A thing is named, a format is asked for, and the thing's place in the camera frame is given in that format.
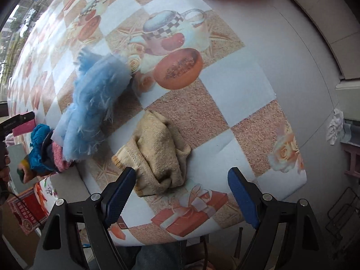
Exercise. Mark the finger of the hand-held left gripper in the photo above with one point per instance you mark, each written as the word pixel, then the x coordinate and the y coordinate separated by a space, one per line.
pixel 18 120

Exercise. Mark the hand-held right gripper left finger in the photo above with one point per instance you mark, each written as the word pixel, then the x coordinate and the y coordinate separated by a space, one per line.
pixel 121 194

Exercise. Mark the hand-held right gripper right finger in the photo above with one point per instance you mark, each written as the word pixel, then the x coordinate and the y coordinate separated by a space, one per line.
pixel 244 199

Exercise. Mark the grey cardboard box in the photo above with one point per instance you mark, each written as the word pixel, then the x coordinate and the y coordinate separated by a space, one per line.
pixel 17 152

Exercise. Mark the beige sock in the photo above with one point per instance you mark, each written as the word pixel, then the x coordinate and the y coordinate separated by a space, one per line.
pixel 160 157

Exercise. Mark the pink and navy knit sock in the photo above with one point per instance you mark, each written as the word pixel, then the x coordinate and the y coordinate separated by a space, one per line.
pixel 59 157

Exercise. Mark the light blue fluffy cloth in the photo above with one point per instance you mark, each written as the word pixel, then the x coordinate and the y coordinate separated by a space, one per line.
pixel 92 104

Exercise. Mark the person's left hand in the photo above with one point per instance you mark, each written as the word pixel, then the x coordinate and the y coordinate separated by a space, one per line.
pixel 4 171

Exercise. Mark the pink patterned carton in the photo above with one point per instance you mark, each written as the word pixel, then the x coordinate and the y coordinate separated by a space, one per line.
pixel 28 213

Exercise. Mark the checkered printed tablecloth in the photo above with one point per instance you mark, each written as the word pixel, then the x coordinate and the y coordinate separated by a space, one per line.
pixel 225 90

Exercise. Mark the pink stool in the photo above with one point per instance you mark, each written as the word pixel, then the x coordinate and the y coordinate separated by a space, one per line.
pixel 353 160

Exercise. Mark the white knotted curtain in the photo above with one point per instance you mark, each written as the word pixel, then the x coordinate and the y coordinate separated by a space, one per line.
pixel 336 126

